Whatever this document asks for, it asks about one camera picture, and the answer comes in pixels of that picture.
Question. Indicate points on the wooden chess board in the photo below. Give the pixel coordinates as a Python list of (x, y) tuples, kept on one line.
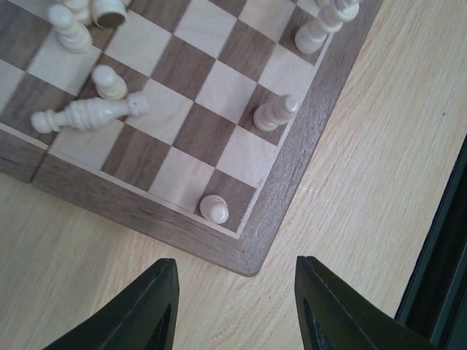
[(204, 68)]

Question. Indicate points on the left white pieces pile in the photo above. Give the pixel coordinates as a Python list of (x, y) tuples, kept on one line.
[(69, 58)]

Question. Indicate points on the white chess piece three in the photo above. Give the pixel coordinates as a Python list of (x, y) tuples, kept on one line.
[(278, 111)]

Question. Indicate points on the white chess piece five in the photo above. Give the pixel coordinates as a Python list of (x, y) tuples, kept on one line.
[(214, 208)]

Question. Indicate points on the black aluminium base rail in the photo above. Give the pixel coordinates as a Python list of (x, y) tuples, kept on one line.
[(434, 301)]

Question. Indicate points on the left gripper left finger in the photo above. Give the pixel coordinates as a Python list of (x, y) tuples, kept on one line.
[(142, 316)]

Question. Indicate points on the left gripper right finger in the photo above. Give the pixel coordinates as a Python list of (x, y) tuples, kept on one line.
[(332, 315)]

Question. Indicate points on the white chess piece one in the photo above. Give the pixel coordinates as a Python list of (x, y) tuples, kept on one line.
[(311, 36)]

